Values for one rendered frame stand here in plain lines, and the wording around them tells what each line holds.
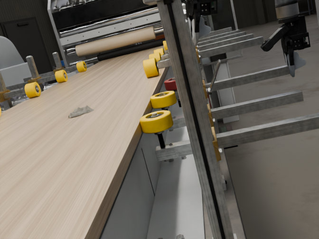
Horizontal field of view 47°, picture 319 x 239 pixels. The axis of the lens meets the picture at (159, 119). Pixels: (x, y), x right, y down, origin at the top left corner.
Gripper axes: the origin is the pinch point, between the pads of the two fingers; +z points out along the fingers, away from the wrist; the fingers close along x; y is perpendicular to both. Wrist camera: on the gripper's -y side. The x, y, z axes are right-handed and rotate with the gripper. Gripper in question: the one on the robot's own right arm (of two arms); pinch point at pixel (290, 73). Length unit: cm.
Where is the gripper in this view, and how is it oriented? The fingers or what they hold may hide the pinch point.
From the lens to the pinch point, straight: 144.9
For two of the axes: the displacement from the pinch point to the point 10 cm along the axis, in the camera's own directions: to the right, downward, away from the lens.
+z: 2.4, 9.4, 2.5
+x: 0.8, -2.7, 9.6
